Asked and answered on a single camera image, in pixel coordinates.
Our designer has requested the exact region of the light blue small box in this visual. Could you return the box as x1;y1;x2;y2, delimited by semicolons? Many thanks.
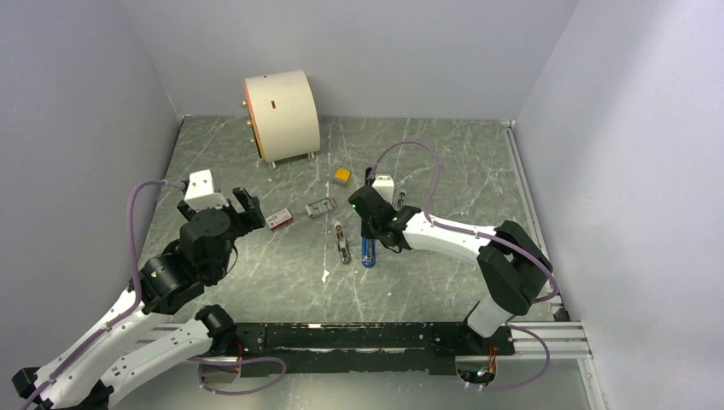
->
395;190;406;210

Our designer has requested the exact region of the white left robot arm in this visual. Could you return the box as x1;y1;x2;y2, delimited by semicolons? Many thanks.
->
12;188;266;409

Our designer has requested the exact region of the yellow grey small box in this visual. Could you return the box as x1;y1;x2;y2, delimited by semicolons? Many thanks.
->
330;167;352;187

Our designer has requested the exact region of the blue black stapler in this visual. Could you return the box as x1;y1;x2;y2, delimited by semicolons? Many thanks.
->
361;167;377;268

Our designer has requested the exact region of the aluminium right side rail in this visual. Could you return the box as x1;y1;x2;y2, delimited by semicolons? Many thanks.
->
499;120;570;322

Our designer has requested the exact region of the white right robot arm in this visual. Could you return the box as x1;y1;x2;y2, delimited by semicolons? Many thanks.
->
348;186;552;354

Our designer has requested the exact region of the aluminium rail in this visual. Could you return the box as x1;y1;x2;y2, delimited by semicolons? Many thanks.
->
95;319;593;363
499;120;570;322

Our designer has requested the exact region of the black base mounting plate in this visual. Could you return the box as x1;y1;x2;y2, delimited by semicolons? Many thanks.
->
227;322;515;376

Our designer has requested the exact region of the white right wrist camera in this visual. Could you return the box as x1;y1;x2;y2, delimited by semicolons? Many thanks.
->
371;174;395;203

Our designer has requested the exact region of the aluminium front rail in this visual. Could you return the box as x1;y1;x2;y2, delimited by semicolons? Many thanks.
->
95;319;593;363

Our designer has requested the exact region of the beige brown small box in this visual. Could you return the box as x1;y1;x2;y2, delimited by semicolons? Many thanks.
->
333;222;352;265

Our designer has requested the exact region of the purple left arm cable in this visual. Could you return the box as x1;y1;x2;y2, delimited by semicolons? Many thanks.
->
16;179;288;410

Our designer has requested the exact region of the red white staple box sleeve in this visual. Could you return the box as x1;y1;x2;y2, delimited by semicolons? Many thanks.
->
266;208;294;231

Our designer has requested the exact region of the beige cylindrical drum device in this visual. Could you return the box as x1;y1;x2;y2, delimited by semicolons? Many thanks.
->
242;70;321;169

